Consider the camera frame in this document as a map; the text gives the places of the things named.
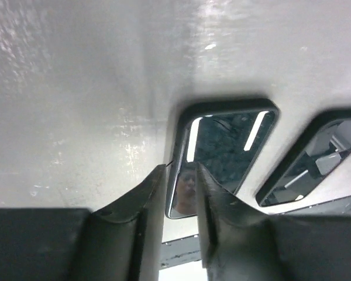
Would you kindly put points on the purple smartphone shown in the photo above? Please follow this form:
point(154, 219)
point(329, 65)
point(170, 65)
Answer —
point(227, 145)

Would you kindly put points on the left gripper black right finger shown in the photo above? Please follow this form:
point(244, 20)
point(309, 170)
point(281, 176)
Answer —
point(238, 242)

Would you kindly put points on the black screen white smartphone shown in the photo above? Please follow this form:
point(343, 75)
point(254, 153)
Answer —
point(330, 146)

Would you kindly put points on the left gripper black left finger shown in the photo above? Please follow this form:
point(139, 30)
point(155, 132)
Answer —
point(120, 241)

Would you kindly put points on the black phone case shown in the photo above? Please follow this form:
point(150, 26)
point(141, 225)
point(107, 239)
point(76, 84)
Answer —
point(311, 129)
point(214, 106)

